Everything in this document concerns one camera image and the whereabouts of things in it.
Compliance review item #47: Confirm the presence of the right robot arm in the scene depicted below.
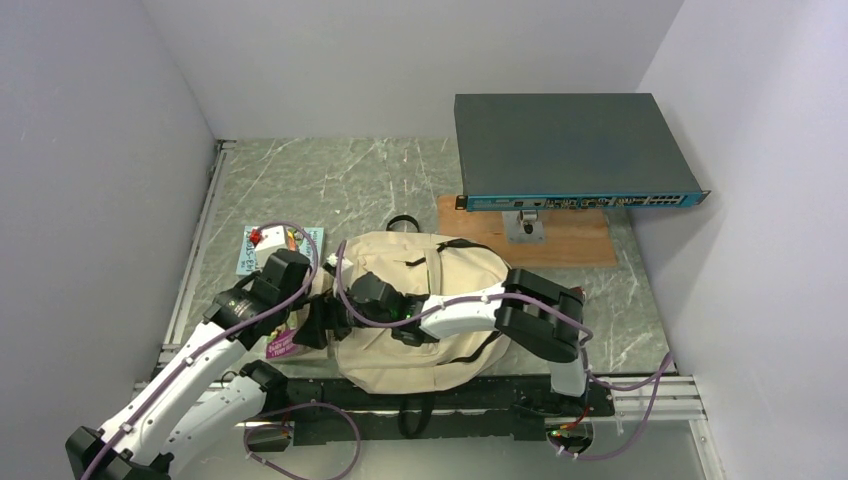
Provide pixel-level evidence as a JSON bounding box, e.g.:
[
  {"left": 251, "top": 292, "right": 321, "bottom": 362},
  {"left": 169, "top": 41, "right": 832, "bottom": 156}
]
[{"left": 293, "top": 269, "right": 590, "bottom": 415}]

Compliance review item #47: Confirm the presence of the dark network switch box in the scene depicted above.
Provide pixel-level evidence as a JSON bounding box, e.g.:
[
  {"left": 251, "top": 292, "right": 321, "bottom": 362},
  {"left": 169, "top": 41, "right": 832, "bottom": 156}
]
[{"left": 453, "top": 93, "right": 709, "bottom": 212}]

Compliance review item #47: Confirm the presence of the wooden board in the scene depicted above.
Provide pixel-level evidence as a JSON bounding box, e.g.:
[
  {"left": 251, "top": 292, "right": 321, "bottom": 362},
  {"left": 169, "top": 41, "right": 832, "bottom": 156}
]
[{"left": 437, "top": 195, "right": 618, "bottom": 268}]

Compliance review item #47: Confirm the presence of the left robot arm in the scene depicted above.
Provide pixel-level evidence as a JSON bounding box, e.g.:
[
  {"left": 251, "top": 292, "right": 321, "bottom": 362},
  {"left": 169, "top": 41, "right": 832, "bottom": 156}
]
[{"left": 65, "top": 248, "right": 320, "bottom": 479}]

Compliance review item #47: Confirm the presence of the black base frame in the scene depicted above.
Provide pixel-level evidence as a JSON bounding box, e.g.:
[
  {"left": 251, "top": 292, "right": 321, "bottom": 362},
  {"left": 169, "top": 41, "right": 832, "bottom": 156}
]
[{"left": 247, "top": 374, "right": 616, "bottom": 453}]

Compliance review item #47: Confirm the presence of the purple treehouse book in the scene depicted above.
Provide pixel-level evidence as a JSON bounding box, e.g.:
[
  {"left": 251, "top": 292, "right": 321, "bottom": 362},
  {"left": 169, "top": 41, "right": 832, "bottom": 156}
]
[{"left": 265, "top": 310, "right": 328, "bottom": 363}]

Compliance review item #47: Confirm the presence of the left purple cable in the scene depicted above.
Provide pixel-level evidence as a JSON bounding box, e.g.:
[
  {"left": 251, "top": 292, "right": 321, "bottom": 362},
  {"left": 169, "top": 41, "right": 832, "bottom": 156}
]
[{"left": 79, "top": 220, "right": 362, "bottom": 480}]

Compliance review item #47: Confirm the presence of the aluminium rail frame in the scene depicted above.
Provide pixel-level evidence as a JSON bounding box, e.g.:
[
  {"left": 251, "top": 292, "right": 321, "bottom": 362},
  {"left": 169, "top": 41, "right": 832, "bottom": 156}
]
[{"left": 105, "top": 139, "right": 293, "bottom": 480}]

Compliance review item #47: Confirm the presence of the metal switch stand bracket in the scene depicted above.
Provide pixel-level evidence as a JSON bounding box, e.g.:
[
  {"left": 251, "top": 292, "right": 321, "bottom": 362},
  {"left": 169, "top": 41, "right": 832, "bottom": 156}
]
[{"left": 501, "top": 210, "right": 546, "bottom": 244}]

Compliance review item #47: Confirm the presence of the beige canvas backpack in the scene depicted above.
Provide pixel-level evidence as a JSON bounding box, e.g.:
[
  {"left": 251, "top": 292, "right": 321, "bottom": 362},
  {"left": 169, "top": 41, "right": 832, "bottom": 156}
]
[{"left": 297, "top": 230, "right": 510, "bottom": 439}]

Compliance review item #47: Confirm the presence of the light blue book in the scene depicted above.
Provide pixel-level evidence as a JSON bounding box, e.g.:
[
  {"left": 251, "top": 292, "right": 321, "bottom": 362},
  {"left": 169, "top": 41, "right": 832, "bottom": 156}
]
[{"left": 235, "top": 226, "right": 324, "bottom": 277}]

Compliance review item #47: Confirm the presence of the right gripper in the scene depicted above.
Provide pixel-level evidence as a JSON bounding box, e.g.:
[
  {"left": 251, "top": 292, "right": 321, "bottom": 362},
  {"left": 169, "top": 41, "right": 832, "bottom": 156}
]
[{"left": 293, "top": 281, "right": 394, "bottom": 350}]

